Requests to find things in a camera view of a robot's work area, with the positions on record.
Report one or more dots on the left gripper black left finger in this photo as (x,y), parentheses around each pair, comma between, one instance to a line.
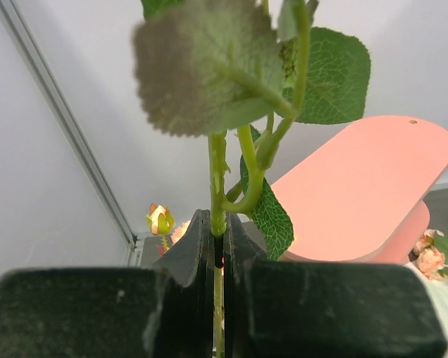
(162,311)

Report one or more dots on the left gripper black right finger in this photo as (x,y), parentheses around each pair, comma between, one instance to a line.
(291,309)

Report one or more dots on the small peach carnation stem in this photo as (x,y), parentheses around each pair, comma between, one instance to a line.
(430,255)

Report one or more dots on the big pink peony stem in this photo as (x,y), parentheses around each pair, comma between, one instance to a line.
(223,70)

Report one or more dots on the pink three-tier wooden shelf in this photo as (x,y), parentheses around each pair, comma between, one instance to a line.
(359,197)

